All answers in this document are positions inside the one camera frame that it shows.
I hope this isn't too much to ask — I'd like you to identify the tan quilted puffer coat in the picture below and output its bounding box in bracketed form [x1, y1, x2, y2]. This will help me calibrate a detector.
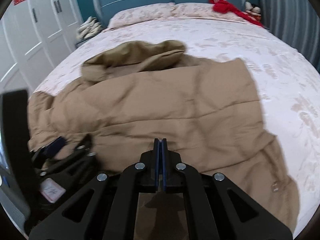
[28, 40, 299, 230]

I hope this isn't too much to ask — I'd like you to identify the stack of folded cream cloths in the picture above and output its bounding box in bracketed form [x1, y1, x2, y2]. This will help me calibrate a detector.
[76, 16, 103, 41]

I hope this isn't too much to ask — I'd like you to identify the white wardrobe with doors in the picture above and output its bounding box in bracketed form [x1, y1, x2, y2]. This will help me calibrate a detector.
[1, 0, 82, 93]

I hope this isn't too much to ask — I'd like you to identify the pink floral bedspread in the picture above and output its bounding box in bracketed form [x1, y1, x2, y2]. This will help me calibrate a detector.
[34, 17, 319, 237]

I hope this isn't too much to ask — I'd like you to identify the left floral pillow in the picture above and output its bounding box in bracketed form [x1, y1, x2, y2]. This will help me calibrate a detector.
[107, 3, 175, 29]

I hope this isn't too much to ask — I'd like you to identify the floral pillow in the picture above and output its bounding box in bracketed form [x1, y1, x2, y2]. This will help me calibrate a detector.
[172, 3, 247, 22]
[107, 3, 175, 29]

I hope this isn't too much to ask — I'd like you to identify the right floral pillow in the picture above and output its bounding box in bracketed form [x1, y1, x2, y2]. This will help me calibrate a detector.
[172, 3, 247, 22]

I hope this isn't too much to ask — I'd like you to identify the red garment on bed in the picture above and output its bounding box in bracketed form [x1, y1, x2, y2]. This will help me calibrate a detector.
[208, 0, 263, 27]

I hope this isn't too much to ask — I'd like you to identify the plush toy by headboard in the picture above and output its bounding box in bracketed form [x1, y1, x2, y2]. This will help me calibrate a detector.
[245, 1, 261, 21]

